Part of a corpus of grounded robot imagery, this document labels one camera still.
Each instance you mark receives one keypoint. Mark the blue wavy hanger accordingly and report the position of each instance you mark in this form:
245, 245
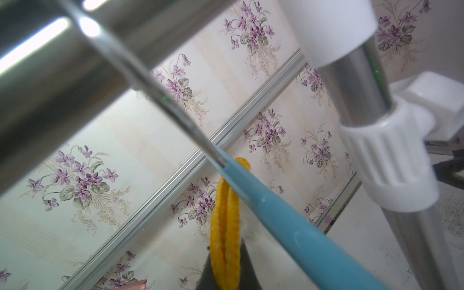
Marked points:
326, 264

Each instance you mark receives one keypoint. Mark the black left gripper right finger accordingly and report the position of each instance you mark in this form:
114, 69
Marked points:
248, 277

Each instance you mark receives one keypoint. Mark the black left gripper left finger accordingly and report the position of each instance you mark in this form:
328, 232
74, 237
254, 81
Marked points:
207, 280

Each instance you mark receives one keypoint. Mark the white and steel drying rack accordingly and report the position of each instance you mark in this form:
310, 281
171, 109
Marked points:
76, 199

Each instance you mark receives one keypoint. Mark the white knit glove yellow cuff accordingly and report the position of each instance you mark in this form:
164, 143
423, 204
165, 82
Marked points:
232, 223

